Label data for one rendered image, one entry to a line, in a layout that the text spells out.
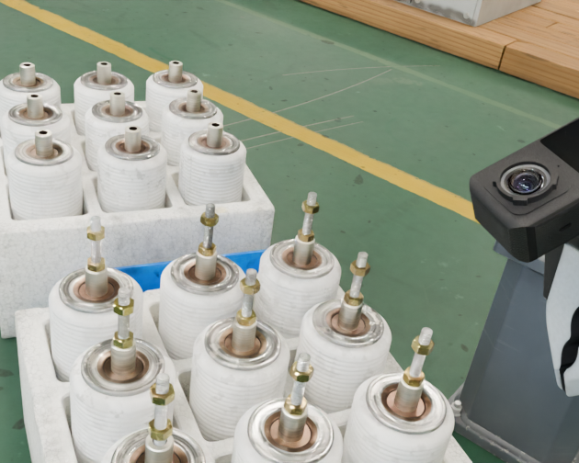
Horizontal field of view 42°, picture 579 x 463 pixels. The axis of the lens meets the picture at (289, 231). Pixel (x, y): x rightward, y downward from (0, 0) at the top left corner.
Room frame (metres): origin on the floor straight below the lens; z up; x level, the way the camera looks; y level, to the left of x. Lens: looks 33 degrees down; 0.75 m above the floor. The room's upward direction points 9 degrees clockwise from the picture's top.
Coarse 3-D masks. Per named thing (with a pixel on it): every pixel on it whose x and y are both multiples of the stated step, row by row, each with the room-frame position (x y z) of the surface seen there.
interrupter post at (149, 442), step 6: (150, 438) 0.40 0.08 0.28; (168, 438) 0.41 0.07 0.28; (150, 444) 0.40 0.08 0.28; (168, 444) 0.40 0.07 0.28; (150, 450) 0.39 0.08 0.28; (156, 450) 0.39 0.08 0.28; (162, 450) 0.39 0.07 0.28; (168, 450) 0.40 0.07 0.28; (150, 456) 0.39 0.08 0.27; (156, 456) 0.39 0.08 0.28; (162, 456) 0.39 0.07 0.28; (168, 456) 0.40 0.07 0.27; (144, 462) 0.40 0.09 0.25; (150, 462) 0.39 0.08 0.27; (156, 462) 0.39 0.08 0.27; (162, 462) 0.39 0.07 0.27; (168, 462) 0.40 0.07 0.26
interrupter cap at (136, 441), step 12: (144, 432) 0.43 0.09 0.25; (180, 432) 0.44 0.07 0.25; (120, 444) 0.42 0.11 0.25; (132, 444) 0.42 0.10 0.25; (144, 444) 0.42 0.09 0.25; (180, 444) 0.43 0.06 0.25; (192, 444) 0.43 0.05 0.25; (120, 456) 0.40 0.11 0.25; (132, 456) 0.41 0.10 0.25; (144, 456) 0.41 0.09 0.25; (180, 456) 0.41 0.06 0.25; (192, 456) 0.42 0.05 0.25; (204, 456) 0.42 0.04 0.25
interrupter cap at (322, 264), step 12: (288, 240) 0.75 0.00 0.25; (276, 252) 0.73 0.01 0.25; (288, 252) 0.73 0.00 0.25; (312, 252) 0.74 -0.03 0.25; (324, 252) 0.74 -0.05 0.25; (276, 264) 0.70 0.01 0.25; (288, 264) 0.71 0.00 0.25; (312, 264) 0.72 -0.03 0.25; (324, 264) 0.72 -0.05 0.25; (300, 276) 0.69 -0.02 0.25; (312, 276) 0.69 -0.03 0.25
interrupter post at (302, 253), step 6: (294, 246) 0.72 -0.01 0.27; (300, 246) 0.71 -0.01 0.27; (306, 246) 0.71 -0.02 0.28; (312, 246) 0.72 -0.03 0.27; (294, 252) 0.72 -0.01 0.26; (300, 252) 0.71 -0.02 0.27; (306, 252) 0.71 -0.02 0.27; (294, 258) 0.72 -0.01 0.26; (300, 258) 0.71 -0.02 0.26; (306, 258) 0.71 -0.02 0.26; (300, 264) 0.71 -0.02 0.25; (306, 264) 0.71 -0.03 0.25
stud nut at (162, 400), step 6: (150, 390) 0.40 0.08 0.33; (174, 390) 0.40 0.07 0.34; (150, 396) 0.40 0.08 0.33; (156, 396) 0.40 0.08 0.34; (162, 396) 0.40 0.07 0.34; (168, 396) 0.40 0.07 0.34; (174, 396) 0.40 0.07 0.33; (156, 402) 0.39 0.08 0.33; (162, 402) 0.39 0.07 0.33; (168, 402) 0.40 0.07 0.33
